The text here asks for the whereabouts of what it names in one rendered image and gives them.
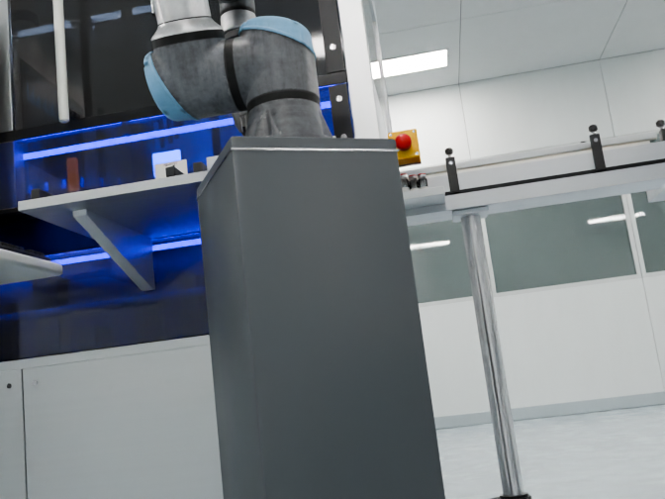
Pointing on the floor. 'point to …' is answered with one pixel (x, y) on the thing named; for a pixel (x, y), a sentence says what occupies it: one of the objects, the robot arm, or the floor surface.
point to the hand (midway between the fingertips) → (238, 129)
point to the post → (358, 69)
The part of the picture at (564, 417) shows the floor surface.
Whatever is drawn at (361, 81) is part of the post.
